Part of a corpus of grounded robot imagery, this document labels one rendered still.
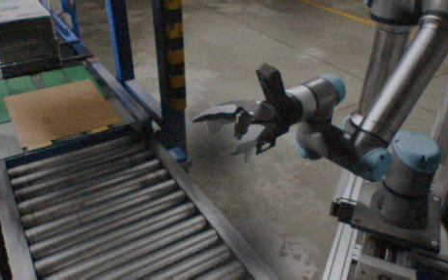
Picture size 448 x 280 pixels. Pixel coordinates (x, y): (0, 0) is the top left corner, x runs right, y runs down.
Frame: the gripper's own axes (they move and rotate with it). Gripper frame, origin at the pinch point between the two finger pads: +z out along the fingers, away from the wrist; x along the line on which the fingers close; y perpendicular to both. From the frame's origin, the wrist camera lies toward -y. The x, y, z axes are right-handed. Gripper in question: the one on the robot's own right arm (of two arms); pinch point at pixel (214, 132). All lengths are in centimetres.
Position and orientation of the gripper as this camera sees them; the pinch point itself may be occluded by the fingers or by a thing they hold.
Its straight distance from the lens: 74.2
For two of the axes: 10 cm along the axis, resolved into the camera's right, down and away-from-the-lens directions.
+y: -0.8, 7.8, 6.3
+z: -7.7, 3.5, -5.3
